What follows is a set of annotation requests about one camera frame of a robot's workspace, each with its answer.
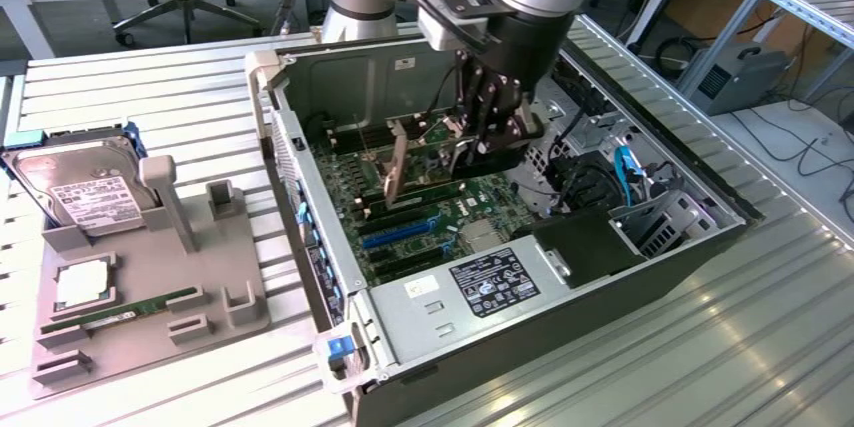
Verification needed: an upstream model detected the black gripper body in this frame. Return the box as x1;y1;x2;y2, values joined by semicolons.
465;10;576;96

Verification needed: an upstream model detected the metal socket cover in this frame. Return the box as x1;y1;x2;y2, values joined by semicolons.
416;115;468;168

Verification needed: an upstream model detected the silver drive cage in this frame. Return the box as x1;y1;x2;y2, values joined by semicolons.
496;29;635;211

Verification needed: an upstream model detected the green motherboard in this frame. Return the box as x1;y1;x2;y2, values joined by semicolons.
309;114;535;288

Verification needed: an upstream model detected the CPU socket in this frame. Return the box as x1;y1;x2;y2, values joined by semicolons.
369;146;441;189

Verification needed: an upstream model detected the black RAM slot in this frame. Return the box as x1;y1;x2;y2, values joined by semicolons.
329;125;428;149
361;186;465;221
327;120;424;142
353;175;456;207
332;130;432;156
351;171;452;201
357;180;460;213

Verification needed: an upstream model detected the green RAM stick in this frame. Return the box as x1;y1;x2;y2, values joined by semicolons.
365;185;463;213
38;288;201;338

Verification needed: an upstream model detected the silver chipset heatsink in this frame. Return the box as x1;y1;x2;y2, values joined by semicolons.
459;223;503;252

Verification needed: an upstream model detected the long black expansion slot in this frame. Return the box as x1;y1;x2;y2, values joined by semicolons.
356;210;432;239
372;257;448;286
369;245;445;273

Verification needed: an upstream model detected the blue expansion slot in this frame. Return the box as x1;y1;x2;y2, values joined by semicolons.
361;223;436;250

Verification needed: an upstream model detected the black plastic shroud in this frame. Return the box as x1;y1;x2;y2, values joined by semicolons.
530;208;647;291

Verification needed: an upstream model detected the grey robot controller box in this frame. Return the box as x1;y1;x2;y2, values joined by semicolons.
676;43;792;117

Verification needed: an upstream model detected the silver disk bay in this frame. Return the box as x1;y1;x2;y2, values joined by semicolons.
607;190;747;259

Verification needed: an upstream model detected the aluminium slat side table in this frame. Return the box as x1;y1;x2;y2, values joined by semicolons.
692;0;854;104

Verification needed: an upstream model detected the grey chair star base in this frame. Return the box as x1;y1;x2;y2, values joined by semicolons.
109;0;265;47

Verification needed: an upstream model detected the grey power supply unit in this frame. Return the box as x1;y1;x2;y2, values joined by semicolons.
363;234;576;369

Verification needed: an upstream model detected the open black PC case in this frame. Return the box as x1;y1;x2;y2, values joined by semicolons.
245;19;766;427

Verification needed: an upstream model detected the blue case latch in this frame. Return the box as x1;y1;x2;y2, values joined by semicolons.
325;335;355;364

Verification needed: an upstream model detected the hard disk with blue carrier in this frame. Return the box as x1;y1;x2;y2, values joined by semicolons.
0;119;156;239

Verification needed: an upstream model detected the grey parts rack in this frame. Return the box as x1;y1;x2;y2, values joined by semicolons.
29;154;273;401

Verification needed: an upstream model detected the silver CPU chip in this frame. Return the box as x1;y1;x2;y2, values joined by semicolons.
53;261;115;311

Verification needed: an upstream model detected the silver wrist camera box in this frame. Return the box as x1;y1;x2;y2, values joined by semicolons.
416;0;515;52

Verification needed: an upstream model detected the black wire bundle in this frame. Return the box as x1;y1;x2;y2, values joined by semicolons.
544;149;626;214

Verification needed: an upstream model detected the blue flat wire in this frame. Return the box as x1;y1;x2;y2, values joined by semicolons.
614;144;643;209

